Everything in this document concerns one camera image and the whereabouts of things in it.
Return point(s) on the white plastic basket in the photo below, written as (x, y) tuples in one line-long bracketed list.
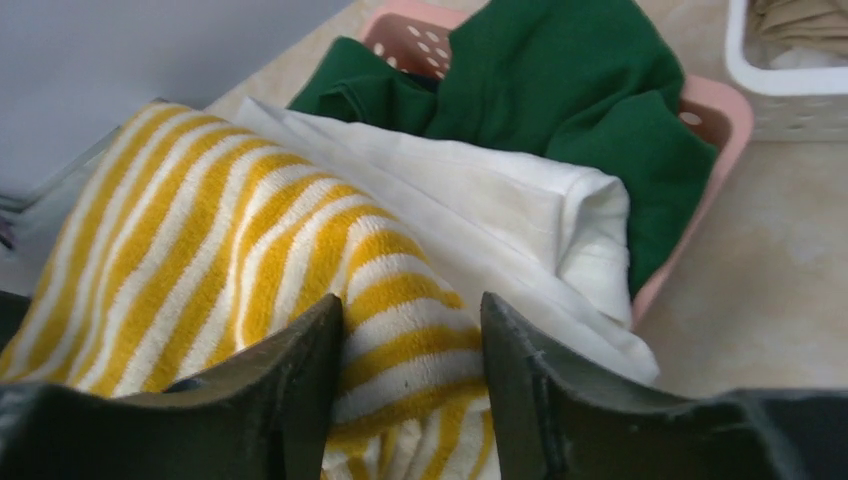
[(790, 105)]

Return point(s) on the tan folded cloth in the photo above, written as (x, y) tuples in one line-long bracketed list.
[(819, 25)]

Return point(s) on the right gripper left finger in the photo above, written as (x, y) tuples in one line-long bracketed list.
[(261, 414)]

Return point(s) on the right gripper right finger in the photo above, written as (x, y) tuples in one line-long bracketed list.
[(559, 415)]

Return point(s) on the yellow patterned garment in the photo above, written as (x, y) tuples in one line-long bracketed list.
[(195, 239)]

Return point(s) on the white garment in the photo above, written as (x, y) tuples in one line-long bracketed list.
[(548, 237)]

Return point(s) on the green garment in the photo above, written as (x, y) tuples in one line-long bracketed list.
[(585, 82)]

